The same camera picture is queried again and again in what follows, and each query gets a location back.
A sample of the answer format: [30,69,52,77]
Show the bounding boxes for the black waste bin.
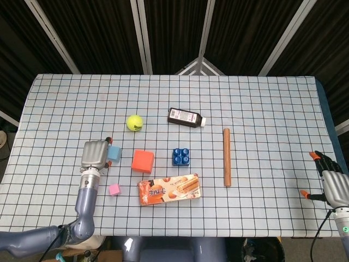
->
[239,237,286,262]

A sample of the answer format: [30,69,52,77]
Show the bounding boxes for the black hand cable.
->
[38,224,69,262]
[310,209,338,262]

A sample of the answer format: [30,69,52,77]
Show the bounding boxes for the medium blue foam cube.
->
[106,145,122,162]

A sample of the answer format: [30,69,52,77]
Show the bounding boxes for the grey-blue robot torso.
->
[109,236,227,262]

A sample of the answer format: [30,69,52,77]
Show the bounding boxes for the yellow tennis ball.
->
[126,114,144,133]

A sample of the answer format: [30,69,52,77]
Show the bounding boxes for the wooden rolling pin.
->
[222,128,232,187]

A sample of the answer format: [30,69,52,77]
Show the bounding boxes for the blue studded toy brick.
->
[171,148,191,166]

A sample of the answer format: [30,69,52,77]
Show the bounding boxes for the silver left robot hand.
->
[81,136,113,171]

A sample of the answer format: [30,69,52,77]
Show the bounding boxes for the dark folding screen white frames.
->
[0,0,349,137]

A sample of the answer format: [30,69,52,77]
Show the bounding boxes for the dark blue table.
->
[315,78,342,164]

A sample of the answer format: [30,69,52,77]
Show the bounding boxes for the brown bottle white cap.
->
[167,108,207,128]

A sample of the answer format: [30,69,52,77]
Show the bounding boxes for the checked light blue tablecloth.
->
[0,73,349,237]

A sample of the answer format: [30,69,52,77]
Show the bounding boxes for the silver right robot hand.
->
[299,150,349,210]

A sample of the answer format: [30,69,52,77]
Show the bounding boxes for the brown cardboard box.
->
[54,247,123,262]

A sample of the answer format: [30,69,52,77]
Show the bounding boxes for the black left hand cable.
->
[38,224,69,262]

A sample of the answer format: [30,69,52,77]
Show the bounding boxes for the black right hand cable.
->
[310,209,338,262]

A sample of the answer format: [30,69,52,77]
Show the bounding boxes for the large orange foam cube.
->
[131,149,155,175]

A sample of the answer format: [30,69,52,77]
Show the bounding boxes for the orange egg roll box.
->
[137,173,203,207]

